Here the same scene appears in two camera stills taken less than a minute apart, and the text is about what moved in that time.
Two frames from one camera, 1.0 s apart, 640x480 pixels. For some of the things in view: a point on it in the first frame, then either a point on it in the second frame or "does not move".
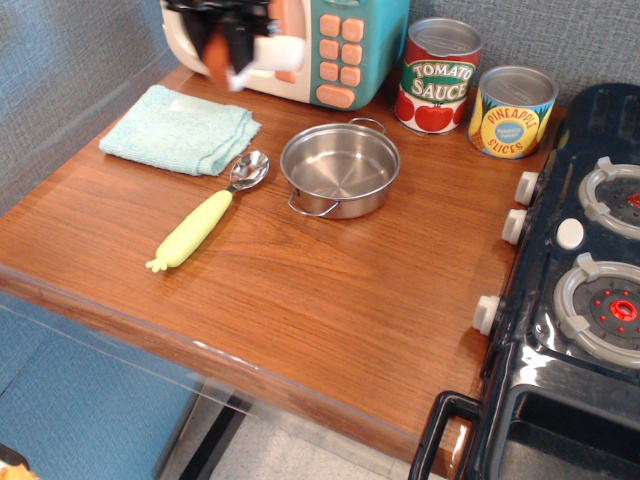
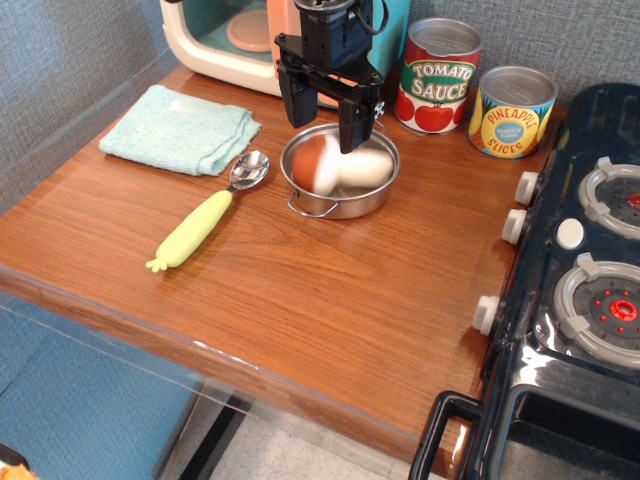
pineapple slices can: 512,111 does not move
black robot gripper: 241,20 to 335,50
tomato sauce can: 439,68 does not move
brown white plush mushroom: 271,54 to 320,165
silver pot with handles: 340,170 does not move
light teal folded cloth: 192,135 does not move
